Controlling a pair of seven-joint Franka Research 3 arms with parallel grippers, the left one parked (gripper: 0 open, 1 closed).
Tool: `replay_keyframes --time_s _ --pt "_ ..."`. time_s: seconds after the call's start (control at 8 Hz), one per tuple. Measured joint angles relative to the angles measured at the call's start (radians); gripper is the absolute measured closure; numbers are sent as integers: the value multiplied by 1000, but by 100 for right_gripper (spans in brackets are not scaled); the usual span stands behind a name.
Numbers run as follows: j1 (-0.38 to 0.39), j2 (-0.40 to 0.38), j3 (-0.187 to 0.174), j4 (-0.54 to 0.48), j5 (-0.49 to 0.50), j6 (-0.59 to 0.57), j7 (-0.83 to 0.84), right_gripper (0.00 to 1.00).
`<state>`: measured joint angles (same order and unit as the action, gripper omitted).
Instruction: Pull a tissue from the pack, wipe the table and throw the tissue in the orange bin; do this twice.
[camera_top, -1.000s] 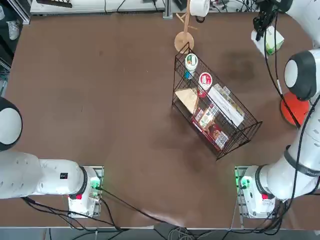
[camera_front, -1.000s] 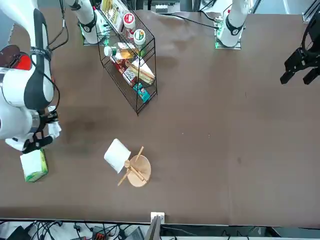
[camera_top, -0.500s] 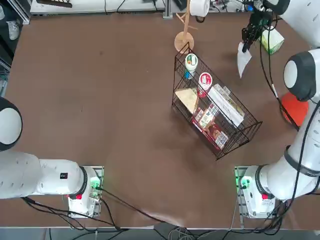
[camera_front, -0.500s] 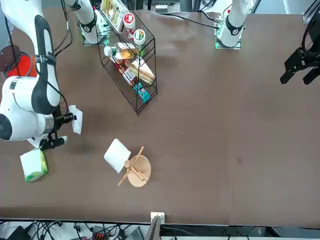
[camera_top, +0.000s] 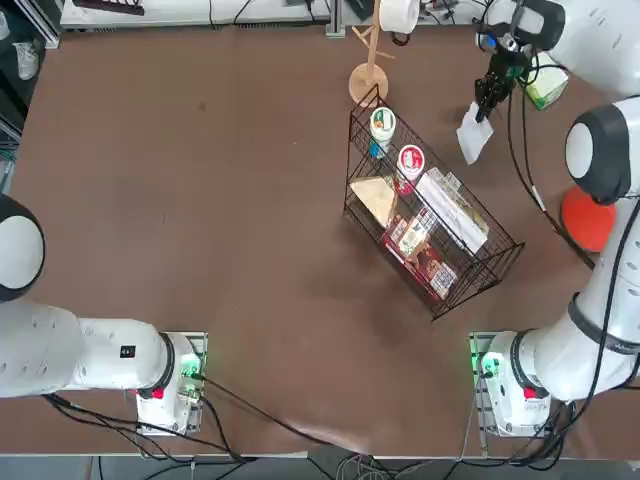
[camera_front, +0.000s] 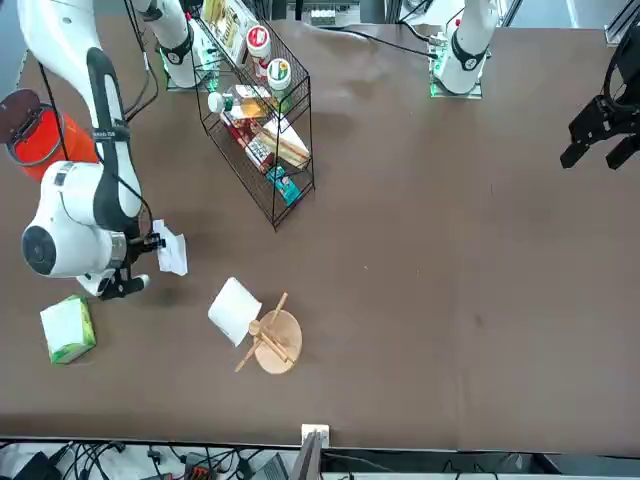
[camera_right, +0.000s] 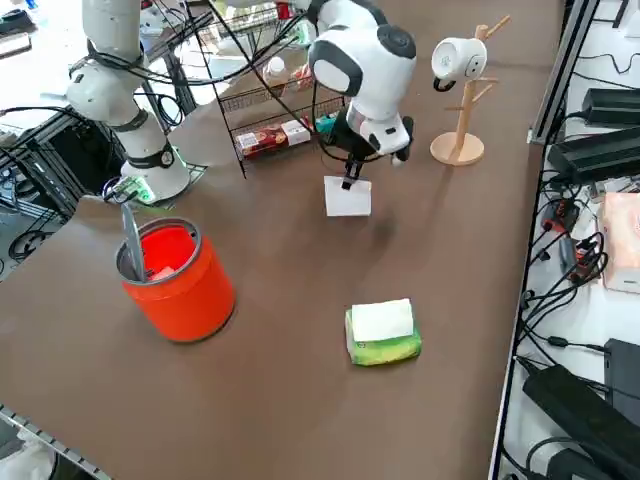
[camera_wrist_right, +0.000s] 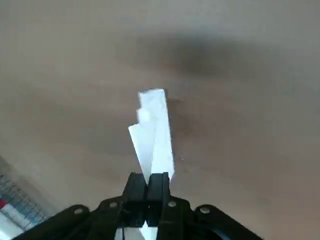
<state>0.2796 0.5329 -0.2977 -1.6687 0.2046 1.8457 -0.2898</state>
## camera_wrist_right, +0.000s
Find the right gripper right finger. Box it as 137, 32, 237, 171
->
147, 171, 263, 240

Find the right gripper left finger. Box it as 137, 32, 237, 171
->
11, 172, 148, 240

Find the white paper tissue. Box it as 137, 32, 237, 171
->
128, 87, 176, 240

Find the black wire shelf rack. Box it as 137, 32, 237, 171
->
0, 154, 50, 232

